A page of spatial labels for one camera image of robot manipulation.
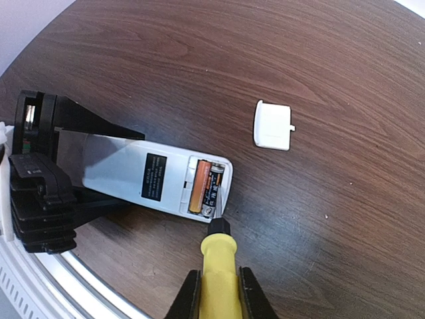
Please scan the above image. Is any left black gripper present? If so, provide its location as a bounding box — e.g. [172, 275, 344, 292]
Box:
[13, 90, 145, 231]

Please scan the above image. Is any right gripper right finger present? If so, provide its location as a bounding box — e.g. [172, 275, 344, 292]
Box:
[238, 267, 278, 319]

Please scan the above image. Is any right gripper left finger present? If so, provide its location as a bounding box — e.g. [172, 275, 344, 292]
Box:
[164, 270, 201, 319]

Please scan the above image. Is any yellow handled screwdriver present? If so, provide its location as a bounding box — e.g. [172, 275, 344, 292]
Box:
[199, 188, 242, 319]

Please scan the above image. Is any white remote control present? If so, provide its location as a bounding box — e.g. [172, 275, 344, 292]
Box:
[82, 134, 233, 223]

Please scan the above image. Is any orange battery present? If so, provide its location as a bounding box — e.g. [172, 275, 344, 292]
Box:
[189, 160, 212, 213]

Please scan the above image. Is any white battery cover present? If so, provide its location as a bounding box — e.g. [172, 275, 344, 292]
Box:
[253, 100, 296, 151]

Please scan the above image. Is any front aluminium rail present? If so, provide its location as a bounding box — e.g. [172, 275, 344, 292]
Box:
[0, 239, 157, 319]

